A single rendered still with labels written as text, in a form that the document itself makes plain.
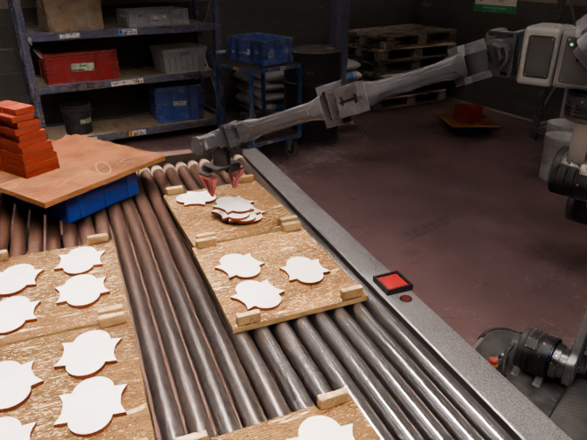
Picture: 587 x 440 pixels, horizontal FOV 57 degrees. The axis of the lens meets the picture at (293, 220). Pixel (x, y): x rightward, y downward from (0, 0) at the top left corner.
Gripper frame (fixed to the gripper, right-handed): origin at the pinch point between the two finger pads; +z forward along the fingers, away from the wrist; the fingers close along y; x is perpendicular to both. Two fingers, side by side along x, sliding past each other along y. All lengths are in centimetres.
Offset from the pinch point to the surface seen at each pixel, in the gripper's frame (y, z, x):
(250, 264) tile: -20.3, 6.0, -33.1
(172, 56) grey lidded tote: 226, 24, 327
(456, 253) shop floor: 185, 100, -8
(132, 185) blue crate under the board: -11.3, 5.4, 35.7
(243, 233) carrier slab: -7.5, 7.2, -17.0
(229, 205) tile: -2.2, 3.4, -5.2
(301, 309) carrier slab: -26, 7, -56
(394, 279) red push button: 1, 7, -65
